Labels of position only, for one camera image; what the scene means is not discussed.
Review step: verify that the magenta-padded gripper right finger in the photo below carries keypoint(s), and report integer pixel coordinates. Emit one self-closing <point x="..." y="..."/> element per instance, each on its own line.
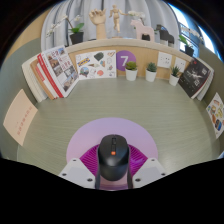
<point x="146" y="171"/>

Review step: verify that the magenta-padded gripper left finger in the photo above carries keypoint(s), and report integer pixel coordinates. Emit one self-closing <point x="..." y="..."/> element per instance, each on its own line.
<point x="78" y="171"/>

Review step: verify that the black computer mouse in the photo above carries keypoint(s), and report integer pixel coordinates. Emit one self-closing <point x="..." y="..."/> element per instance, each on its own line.
<point x="113" y="160"/>

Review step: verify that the round purple mouse pad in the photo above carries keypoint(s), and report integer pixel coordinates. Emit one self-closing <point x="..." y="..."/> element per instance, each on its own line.
<point x="113" y="128"/>

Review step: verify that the beige book with red text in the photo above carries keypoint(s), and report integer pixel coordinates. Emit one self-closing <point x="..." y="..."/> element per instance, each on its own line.
<point x="20" y="116"/>

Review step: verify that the colourful picture book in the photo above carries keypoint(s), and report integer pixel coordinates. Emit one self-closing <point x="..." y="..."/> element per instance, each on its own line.
<point x="216" y="115"/>

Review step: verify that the thin white red-spined book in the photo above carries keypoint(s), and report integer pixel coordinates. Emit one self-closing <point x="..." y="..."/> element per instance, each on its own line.
<point x="45" y="81"/>

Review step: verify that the white photo-cover magazine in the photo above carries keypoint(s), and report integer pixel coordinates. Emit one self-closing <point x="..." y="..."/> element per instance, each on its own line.
<point x="61" y="68"/>

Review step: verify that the black book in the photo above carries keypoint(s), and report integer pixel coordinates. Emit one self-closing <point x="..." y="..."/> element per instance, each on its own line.
<point x="195" y="78"/>

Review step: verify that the white sticker sheet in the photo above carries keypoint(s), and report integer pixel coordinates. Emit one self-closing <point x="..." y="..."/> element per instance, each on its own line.
<point x="96" y="65"/>

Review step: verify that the round purple number sticker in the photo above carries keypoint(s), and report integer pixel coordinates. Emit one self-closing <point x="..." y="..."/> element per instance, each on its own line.
<point x="124" y="60"/>

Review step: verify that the white orchid in dark pot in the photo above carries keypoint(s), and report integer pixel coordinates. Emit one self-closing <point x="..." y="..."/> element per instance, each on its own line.
<point x="189" y="50"/>

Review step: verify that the white orchid in black pot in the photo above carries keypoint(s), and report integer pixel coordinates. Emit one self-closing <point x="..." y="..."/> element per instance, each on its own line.
<point x="76" y="37"/>

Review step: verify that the dark wooden horse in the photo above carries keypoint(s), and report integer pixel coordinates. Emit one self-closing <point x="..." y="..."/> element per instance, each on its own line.
<point x="164" y="35"/>

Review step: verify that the pink wooden horse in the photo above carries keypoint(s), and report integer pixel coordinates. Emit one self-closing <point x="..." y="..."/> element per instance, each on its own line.
<point x="143" y="31"/>

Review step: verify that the window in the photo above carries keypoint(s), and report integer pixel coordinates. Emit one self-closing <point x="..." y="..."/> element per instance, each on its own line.
<point x="191" y="30"/>

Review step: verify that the wooden hand model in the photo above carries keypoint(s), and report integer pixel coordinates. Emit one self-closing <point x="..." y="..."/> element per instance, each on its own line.
<point x="99" y="23"/>

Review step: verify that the wooden mannequin figure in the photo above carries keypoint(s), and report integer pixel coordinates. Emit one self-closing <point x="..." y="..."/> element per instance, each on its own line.
<point x="116" y="18"/>

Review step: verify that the white orchid plant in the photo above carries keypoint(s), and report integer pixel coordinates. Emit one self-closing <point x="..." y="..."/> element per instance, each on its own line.
<point x="136" y="14"/>

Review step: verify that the grey curtain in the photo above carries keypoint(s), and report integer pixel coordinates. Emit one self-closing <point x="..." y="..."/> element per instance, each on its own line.
<point x="153" y="13"/>

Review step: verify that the white wall socket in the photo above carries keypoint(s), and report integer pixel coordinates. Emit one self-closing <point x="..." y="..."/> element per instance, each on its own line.
<point x="164" y="60"/>
<point x="180" y="64"/>

